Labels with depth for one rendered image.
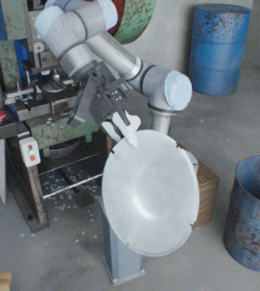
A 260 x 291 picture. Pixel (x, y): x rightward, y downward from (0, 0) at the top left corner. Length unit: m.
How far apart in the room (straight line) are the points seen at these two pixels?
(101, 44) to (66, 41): 0.26
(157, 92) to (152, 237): 0.50
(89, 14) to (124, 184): 0.39
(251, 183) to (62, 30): 1.46
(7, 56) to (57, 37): 1.24
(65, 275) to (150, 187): 1.13
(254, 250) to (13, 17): 1.61
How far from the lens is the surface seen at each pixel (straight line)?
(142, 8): 1.61
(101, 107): 0.70
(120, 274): 1.67
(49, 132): 1.73
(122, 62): 1.03
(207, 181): 1.76
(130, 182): 0.70
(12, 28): 1.62
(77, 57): 0.71
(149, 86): 1.06
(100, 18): 0.79
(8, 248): 1.96
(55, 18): 0.74
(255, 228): 1.64
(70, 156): 2.00
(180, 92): 1.03
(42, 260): 1.85
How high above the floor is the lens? 1.44
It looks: 33 degrees down
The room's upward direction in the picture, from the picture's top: straight up
